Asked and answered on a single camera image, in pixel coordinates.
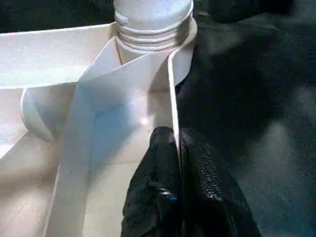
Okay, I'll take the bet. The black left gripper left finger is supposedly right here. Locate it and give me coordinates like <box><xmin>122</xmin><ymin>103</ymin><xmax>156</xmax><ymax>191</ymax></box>
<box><xmin>120</xmin><ymin>126</ymin><xmax>181</xmax><ymax>237</ymax></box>

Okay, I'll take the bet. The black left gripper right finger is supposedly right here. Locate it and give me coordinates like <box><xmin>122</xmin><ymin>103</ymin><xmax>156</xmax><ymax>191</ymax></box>
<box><xmin>178</xmin><ymin>127</ymin><xmax>263</xmax><ymax>237</ymax></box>

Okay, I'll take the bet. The white plastic table leg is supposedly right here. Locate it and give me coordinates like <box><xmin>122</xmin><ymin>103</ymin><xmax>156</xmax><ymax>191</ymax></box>
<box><xmin>113</xmin><ymin>0</ymin><xmax>195</xmax><ymax>53</ymax></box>

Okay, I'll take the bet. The black work mat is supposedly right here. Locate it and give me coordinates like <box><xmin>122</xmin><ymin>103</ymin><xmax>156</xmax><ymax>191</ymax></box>
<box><xmin>0</xmin><ymin>0</ymin><xmax>316</xmax><ymax>237</ymax></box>

